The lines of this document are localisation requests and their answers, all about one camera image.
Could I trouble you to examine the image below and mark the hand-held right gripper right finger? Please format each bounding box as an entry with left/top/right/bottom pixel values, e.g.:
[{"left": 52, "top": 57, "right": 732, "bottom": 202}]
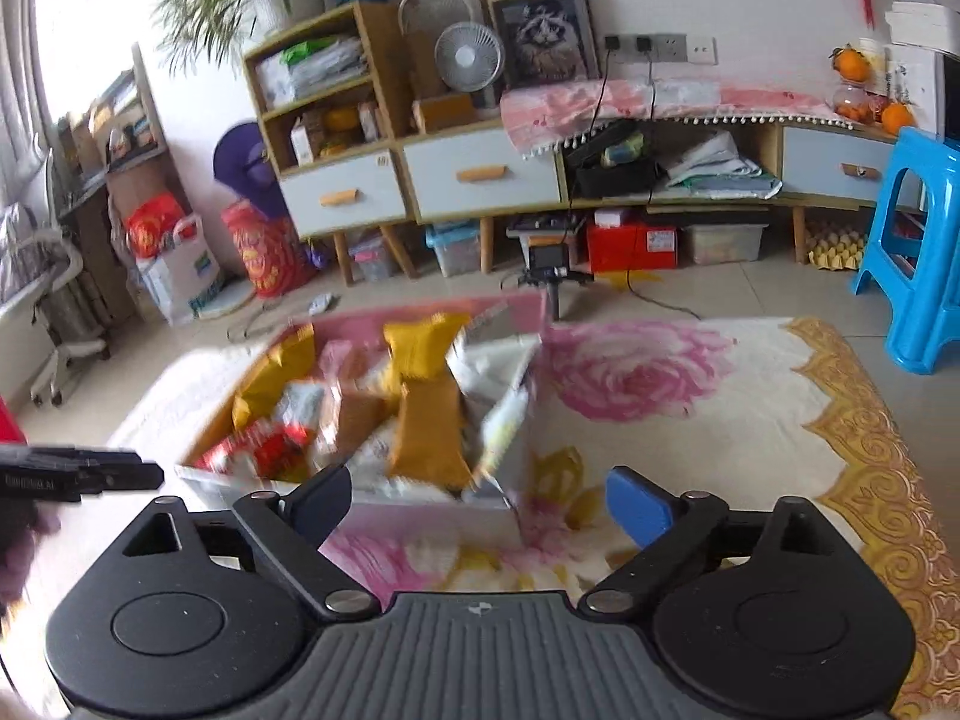
[{"left": 576, "top": 466, "right": 854, "bottom": 617}]

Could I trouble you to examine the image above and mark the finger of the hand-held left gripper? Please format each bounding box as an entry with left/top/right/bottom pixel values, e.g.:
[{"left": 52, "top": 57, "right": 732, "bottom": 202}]
[
  {"left": 0, "top": 463, "right": 165, "bottom": 503},
  {"left": 0, "top": 445, "right": 142, "bottom": 467}
]

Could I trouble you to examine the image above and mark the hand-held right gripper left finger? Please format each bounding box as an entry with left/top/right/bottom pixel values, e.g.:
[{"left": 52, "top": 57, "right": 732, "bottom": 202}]
[{"left": 112, "top": 464, "right": 374, "bottom": 618}]

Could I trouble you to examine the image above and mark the pink cardboard box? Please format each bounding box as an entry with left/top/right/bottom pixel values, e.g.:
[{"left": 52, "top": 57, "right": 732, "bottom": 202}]
[{"left": 173, "top": 292, "right": 554, "bottom": 535}]

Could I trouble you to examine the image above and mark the pile of snack packets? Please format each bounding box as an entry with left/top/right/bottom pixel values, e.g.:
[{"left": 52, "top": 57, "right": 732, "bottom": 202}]
[{"left": 191, "top": 313, "right": 545, "bottom": 500}]

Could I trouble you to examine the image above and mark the floral printed blanket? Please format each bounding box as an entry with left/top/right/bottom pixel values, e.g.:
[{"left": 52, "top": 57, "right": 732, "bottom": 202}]
[{"left": 105, "top": 313, "right": 960, "bottom": 720}]

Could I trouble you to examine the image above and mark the white office chair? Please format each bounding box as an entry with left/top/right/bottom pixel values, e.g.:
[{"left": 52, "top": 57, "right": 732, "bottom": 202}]
[{"left": 0, "top": 148, "right": 110, "bottom": 410}]

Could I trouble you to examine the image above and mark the white paper bag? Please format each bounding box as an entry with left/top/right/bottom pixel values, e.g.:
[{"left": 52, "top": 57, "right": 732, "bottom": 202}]
[{"left": 134, "top": 213, "right": 227, "bottom": 328}]

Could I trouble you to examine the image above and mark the white round board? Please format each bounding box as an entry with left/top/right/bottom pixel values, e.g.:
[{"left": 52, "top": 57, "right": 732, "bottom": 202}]
[{"left": 198, "top": 280, "right": 260, "bottom": 317}]

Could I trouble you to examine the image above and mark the red gift bag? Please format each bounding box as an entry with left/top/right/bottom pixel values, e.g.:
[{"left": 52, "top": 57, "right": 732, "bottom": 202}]
[{"left": 123, "top": 193, "right": 190, "bottom": 261}]

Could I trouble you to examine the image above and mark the small clear pink box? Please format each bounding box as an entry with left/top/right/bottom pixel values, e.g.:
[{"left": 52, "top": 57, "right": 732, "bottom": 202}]
[{"left": 348, "top": 233, "right": 403, "bottom": 284}]

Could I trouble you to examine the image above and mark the red box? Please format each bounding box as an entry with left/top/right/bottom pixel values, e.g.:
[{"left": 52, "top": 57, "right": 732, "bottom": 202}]
[{"left": 586, "top": 220, "right": 679, "bottom": 273}]

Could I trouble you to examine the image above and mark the red printed sack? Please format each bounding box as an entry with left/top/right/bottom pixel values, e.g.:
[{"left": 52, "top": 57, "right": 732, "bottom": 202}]
[{"left": 220, "top": 198, "right": 317, "bottom": 300}]

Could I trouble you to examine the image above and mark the clear plastic storage box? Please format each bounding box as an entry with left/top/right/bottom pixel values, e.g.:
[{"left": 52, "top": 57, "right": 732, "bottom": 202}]
[{"left": 680, "top": 220, "right": 770, "bottom": 266}]

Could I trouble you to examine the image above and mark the clear box with blue lid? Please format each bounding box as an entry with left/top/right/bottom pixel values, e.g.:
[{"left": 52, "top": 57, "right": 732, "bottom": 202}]
[{"left": 425, "top": 223, "right": 482, "bottom": 280}]

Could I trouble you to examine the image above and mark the black flat device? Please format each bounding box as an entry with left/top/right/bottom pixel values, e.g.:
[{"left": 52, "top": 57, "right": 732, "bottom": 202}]
[{"left": 505, "top": 213, "right": 587, "bottom": 242}]

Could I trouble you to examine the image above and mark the wooden shelf cabinet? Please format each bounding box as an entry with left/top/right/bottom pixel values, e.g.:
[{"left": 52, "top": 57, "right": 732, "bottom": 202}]
[{"left": 241, "top": 1, "right": 419, "bottom": 287}]

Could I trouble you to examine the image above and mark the dark wooden desk shelf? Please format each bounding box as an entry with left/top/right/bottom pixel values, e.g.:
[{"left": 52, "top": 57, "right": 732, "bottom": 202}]
[{"left": 55, "top": 40, "right": 179, "bottom": 317}]

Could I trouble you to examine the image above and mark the yellow egg tray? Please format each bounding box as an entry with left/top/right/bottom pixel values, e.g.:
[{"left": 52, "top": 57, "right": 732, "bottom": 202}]
[{"left": 805, "top": 217, "right": 872, "bottom": 270}]

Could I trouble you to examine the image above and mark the black bag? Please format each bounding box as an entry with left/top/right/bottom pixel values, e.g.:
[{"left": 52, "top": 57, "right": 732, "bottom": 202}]
[{"left": 563, "top": 123, "right": 669, "bottom": 200}]

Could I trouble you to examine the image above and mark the purple hat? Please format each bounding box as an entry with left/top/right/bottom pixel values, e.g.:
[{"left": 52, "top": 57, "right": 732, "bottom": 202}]
[{"left": 211, "top": 119, "right": 284, "bottom": 220}]

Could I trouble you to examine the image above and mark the folded white cloth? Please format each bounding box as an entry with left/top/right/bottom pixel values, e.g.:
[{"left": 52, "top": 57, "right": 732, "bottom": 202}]
[{"left": 663, "top": 130, "right": 785, "bottom": 200}]

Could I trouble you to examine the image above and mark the low wooden drawer cabinet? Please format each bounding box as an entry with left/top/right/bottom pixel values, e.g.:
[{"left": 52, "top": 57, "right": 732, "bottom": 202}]
[{"left": 400, "top": 114, "right": 925, "bottom": 276}]

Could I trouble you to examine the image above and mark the yellow bag on shelf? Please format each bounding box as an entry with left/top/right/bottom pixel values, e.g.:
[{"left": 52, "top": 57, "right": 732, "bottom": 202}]
[{"left": 322, "top": 106, "right": 362, "bottom": 152}]

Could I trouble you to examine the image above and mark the blue plastic stool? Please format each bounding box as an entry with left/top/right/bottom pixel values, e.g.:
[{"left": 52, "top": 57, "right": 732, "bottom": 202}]
[{"left": 850, "top": 125, "right": 960, "bottom": 377}]

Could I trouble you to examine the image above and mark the pink tasselled cloth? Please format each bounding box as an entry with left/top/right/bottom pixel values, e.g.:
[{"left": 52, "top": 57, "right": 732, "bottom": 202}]
[{"left": 499, "top": 76, "right": 857, "bottom": 160}]

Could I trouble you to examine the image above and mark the brown cardboard box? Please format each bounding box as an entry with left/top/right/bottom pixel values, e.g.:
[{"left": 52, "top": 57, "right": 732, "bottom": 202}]
[{"left": 412, "top": 93, "right": 477, "bottom": 134}]

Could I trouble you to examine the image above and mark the white box with round print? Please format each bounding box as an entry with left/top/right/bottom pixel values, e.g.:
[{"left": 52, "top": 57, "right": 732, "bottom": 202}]
[{"left": 254, "top": 59, "right": 294, "bottom": 109}]

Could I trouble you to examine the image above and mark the stack of papers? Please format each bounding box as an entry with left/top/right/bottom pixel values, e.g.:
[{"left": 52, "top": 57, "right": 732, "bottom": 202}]
[{"left": 280, "top": 37, "right": 373, "bottom": 100}]

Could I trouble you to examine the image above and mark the orange fruit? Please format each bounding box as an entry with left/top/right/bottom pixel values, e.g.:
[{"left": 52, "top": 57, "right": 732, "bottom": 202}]
[
  {"left": 880, "top": 100, "right": 918, "bottom": 137},
  {"left": 830, "top": 46, "right": 873, "bottom": 84}
]

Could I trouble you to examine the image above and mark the small white desk fan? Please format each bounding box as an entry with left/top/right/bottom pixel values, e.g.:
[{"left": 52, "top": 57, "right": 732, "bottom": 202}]
[{"left": 434, "top": 22, "right": 506, "bottom": 110}]

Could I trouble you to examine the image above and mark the framed cat picture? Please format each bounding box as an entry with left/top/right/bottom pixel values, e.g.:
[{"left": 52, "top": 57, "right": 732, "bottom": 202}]
[{"left": 477, "top": 0, "right": 602, "bottom": 92}]

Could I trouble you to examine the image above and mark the white microwave oven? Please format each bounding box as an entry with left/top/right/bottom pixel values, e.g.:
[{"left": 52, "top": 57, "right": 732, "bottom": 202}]
[{"left": 884, "top": 40, "right": 960, "bottom": 145}]

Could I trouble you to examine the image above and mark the large white round fan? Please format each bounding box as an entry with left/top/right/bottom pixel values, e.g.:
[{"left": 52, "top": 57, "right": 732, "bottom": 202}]
[{"left": 397, "top": 0, "right": 479, "bottom": 100}]

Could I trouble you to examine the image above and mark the white flat box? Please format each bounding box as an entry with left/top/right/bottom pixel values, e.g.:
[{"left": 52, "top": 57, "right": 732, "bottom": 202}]
[{"left": 884, "top": 0, "right": 960, "bottom": 47}]

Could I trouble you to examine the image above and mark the black action camera on tripod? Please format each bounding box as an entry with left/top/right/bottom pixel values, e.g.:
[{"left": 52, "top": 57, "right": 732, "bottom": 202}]
[{"left": 517, "top": 243, "right": 595, "bottom": 320}]

